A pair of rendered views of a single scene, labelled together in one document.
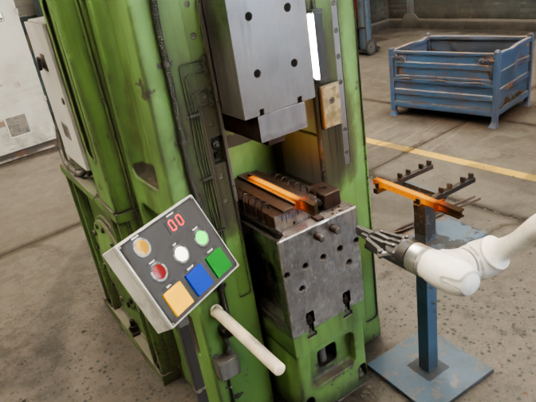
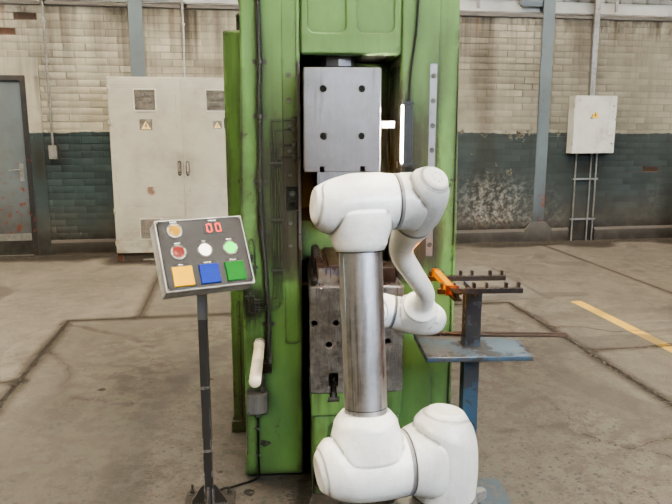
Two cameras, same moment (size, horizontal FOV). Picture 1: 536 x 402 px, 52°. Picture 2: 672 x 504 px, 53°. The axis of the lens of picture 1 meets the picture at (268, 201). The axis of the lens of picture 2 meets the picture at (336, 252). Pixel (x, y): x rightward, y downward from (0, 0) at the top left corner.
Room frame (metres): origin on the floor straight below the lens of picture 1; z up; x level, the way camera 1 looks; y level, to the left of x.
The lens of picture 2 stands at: (-0.57, -1.23, 1.54)
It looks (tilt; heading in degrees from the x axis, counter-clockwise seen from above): 11 degrees down; 26
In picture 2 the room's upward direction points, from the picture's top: straight up
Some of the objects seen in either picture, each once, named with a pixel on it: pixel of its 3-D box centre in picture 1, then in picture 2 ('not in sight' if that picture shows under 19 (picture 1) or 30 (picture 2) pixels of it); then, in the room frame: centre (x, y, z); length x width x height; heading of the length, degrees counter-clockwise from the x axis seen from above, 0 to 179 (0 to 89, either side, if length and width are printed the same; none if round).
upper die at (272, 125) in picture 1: (251, 112); (338, 180); (2.00, 0.01, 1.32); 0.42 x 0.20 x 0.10; 30
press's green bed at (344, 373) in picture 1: (297, 331); (350, 417); (2.04, -0.04, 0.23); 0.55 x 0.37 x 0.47; 30
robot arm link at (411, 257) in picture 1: (419, 258); not in sight; (1.33, -0.41, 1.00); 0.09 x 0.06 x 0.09; 120
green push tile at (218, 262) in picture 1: (218, 262); (235, 270); (1.48, 0.19, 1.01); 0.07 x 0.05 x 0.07; 145
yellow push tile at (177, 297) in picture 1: (177, 298); (183, 276); (1.31, 0.30, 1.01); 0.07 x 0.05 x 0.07; 145
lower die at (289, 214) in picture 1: (266, 198); (338, 262); (2.00, 0.01, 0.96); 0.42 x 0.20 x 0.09; 30
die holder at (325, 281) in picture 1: (283, 247); (350, 320); (2.04, -0.04, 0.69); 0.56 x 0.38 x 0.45; 30
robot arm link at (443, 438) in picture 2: not in sight; (441, 451); (0.89, -0.80, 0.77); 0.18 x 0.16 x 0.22; 131
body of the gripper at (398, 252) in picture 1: (400, 250); not in sight; (1.39, -0.37, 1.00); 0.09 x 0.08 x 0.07; 30
